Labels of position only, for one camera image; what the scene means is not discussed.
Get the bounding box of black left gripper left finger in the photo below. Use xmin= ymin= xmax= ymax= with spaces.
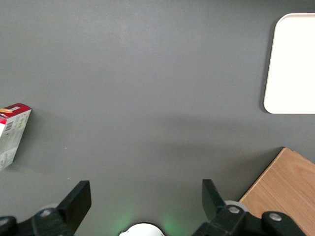
xmin=0 ymin=180 xmax=92 ymax=236

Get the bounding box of red cookie box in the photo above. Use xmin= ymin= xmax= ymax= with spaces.
xmin=0 ymin=103 xmax=32 ymax=172

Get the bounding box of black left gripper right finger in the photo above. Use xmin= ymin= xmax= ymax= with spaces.
xmin=190 ymin=178 xmax=307 ymax=236

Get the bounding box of wooden drawer cabinet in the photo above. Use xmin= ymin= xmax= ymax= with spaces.
xmin=238 ymin=147 xmax=315 ymax=236

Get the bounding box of white rectangular tray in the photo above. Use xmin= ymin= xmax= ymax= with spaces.
xmin=263 ymin=12 xmax=315 ymax=115

